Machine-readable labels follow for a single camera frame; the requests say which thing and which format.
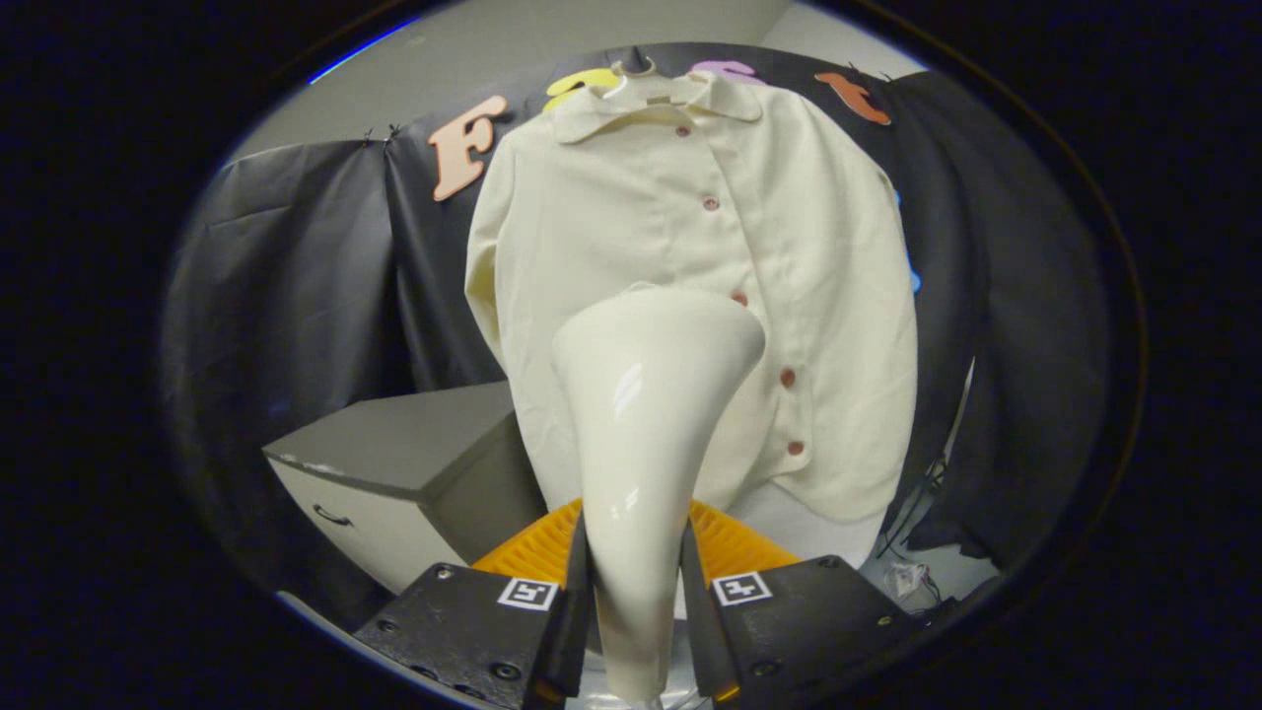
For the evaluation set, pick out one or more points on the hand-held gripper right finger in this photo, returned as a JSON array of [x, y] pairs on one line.
[[695, 611]]

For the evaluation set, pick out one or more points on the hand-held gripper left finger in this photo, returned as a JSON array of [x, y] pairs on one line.
[[575, 611]]

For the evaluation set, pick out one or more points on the white garment steamer head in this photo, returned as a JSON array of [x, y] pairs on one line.
[[641, 414]]

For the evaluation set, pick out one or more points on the cream button shirt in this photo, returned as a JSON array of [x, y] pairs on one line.
[[631, 217]]

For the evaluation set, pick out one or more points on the grey cabinet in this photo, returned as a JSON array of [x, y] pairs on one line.
[[394, 434]]

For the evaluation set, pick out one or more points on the black backdrop cloth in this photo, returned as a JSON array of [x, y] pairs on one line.
[[296, 296]]

